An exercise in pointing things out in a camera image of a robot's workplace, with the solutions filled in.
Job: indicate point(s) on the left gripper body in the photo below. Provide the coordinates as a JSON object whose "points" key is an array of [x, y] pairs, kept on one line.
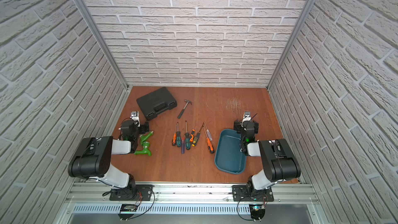
{"points": [[143, 127]]}

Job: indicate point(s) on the clear handle screwdriver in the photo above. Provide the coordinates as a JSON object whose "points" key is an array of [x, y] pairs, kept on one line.
{"points": [[207, 132]]}

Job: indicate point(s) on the teal storage tray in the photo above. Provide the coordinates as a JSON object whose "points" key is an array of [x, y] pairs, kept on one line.
{"points": [[229, 157]]}

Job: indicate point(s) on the small orange black screwdriver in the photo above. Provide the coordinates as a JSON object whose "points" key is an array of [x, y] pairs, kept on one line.
{"points": [[175, 135]]}

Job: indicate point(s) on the large orange black screwdriver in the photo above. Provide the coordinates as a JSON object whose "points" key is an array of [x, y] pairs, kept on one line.
{"points": [[209, 144]]}

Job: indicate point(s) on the purple slim screwdriver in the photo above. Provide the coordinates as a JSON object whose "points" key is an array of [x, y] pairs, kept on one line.
{"points": [[182, 142]]}

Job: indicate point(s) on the black yellow screwdriver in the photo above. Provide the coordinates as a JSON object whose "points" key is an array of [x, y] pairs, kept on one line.
{"points": [[196, 138]]}

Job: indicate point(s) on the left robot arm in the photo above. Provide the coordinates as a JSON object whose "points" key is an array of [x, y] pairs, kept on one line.
{"points": [[92, 158]]}

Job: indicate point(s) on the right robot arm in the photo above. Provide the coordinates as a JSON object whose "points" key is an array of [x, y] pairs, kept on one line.
{"points": [[278, 160]]}

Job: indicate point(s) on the short orange black screwdriver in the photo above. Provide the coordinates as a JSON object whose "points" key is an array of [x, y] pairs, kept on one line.
{"points": [[192, 133]]}

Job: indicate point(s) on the black plastic tool case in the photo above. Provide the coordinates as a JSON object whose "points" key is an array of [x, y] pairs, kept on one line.
{"points": [[156, 102]]}

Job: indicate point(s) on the upper green plastic faucet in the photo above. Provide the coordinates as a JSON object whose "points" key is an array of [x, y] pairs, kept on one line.
{"points": [[144, 138]]}

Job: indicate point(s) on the green plastic faucet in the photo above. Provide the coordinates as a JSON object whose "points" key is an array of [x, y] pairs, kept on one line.
{"points": [[145, 150], [144, 138]]}

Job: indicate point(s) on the lower green plastic faucet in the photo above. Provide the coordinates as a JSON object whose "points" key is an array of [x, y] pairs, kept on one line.
{"points": [[145, 150]]}

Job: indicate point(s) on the left controller board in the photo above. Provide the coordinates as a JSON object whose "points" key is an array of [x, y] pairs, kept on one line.
{"points": [[127, 211]]}

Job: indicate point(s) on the controller board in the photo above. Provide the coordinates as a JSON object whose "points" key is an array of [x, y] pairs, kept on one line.
{"points": [[257, 212], [127, 211]]}

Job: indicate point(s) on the right controller board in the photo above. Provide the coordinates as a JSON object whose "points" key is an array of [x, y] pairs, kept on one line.
{"points": [[257, 212]]}

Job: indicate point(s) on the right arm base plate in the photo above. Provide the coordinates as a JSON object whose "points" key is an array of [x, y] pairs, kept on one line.
{"points": [[246, 193]]}

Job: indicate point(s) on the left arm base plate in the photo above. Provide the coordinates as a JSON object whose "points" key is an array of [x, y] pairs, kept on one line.
{"points": [[132, 194]]}

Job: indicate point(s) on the aluminium front rail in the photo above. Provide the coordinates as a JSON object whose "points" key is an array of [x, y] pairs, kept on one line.
{"points": [[197, 193]]}

